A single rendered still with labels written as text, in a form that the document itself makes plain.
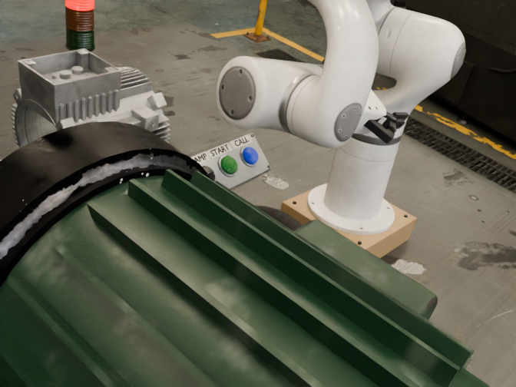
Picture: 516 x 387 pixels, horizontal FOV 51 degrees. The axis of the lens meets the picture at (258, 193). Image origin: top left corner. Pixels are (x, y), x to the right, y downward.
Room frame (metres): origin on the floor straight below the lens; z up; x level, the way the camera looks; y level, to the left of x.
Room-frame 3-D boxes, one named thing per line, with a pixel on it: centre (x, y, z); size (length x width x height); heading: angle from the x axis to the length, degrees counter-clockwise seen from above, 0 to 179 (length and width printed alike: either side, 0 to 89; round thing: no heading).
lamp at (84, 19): (1.14, 0.45, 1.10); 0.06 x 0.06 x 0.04
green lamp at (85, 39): (1.14, 0.45, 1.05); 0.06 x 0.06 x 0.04
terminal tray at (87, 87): (0.79, 0.33, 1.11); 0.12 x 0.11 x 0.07; 146
